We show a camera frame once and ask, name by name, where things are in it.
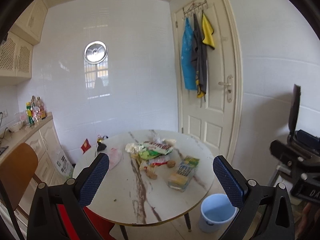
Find round wall vent fan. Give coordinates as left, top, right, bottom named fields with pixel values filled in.
left=84, top=41, right=108, bottom=64

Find black small object on table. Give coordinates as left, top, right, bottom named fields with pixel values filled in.
left=97, top=142, right=107, bottom=152

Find pink plastic bag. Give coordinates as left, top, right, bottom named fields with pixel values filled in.
left=107, top=148, right=123, bottom=170

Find yellow hanging cloth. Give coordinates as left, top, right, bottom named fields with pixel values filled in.
left=202, top=12, right=215, bottom=50

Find white panel door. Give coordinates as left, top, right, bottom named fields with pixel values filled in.
left=171, top=0, right=242, bottom=161

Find white rice bag on floor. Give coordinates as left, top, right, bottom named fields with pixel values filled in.
left=50, top=148, right=74, bottom=179

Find cream upper wall cabinets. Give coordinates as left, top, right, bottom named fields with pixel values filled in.
left=1, top=0, right=48, bottom=86

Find dark grey hanging cloth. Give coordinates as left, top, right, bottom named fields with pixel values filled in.
left=191, top=14, right=207, bottom=98

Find light blue trash bin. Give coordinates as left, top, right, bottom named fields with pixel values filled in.
left=198, top=193, right=238, bottom=233

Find brown wooden chair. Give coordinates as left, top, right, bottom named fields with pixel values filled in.
left=1, top=142, right=42, bottom=239

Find white tissue paper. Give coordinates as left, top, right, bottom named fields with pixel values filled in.
left=125, top=143, right=144, bottom=154

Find bottles on counter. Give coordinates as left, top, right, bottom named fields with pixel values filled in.
left=26, top=95, right=47, bottom=125

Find red stool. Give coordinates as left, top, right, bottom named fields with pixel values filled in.
left=55, top=200, right=114, bottom=239

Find blue apron on door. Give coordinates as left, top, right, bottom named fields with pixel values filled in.
left=181, top=18, right=197, bottom=90

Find green yellow plastic bag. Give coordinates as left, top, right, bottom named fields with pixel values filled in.
left=138, top=148, right=172, bottom=160

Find large cream red-lettered bag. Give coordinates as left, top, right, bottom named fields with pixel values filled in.
left=142, top=141, right=174, bottom=155

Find cream kitchen counter cabinets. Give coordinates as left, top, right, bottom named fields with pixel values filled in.
left=1, top=115, right=71, bottom=239

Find red white snack packet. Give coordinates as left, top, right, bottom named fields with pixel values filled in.
left=148, top=155, right=170, bottom=166

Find brown round food lump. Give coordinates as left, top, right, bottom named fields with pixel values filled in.
left=167, top=160, right=176, bottom=168

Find round white marble table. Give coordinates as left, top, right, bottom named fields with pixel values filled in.
left=88, top=130, right=214, bottom=226

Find yellow green box package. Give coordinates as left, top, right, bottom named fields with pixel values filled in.
left=168, top=156, right=200, bottom=192

